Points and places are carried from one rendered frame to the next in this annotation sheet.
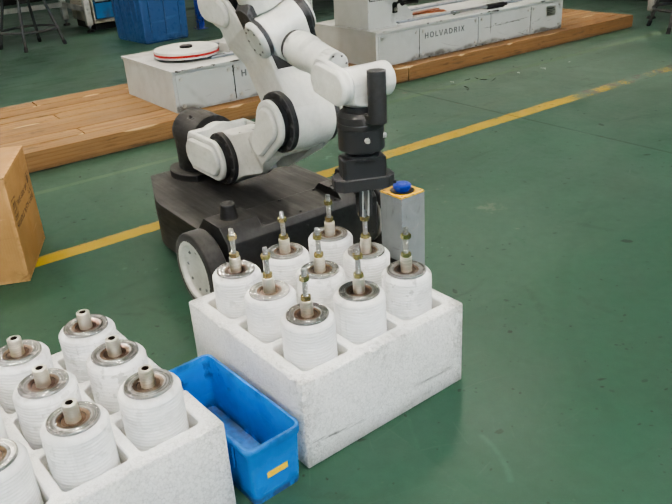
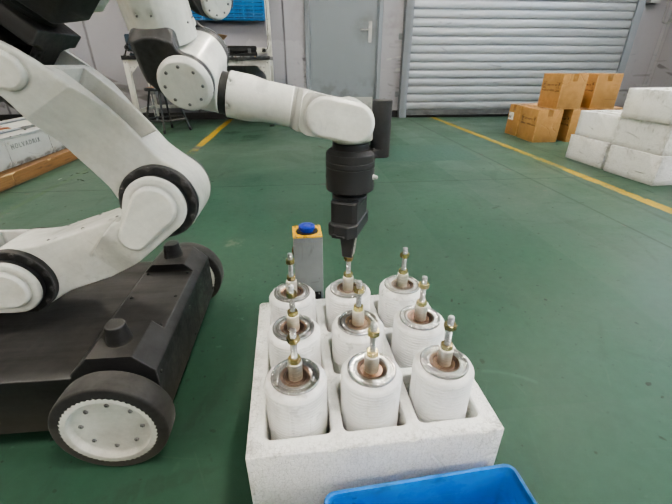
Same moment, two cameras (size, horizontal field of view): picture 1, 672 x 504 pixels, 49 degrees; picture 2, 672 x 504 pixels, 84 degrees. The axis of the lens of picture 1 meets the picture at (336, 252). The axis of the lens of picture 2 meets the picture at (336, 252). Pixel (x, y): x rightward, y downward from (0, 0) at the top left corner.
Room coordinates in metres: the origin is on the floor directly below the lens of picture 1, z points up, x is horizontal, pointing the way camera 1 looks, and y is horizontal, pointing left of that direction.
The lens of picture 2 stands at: (1.03, 0.54, 0.68)
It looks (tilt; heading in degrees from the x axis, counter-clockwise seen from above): 27 degrees down; 300
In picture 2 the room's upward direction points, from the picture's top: straight up
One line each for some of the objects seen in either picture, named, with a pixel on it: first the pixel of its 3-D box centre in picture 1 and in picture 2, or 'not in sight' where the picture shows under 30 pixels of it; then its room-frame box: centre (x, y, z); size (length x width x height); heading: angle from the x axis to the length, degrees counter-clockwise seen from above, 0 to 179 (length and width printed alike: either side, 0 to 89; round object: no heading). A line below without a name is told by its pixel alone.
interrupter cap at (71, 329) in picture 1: (85, 326); not in sight; (1.11, 0.44, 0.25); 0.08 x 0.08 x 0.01
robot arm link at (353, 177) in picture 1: (362, 156); (350, 197); (1.33, -0.06, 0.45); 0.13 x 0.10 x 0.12; 102
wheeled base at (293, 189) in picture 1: (242, 182); (43, 302); (1.96, 0.25, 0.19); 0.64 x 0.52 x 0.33; 35
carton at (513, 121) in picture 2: not in sight; (526, 119); (1.33, -4.09, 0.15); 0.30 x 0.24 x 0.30; 34
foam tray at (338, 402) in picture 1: (325, 340); (355, 386); (1.27, 0.03, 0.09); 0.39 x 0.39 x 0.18; 37
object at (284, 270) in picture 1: (288, 290); (296, 365); (1.36, 0.10, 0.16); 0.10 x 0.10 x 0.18
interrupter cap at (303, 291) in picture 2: (330, 234); (292, 292); (1.43, 0.01, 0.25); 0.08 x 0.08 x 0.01
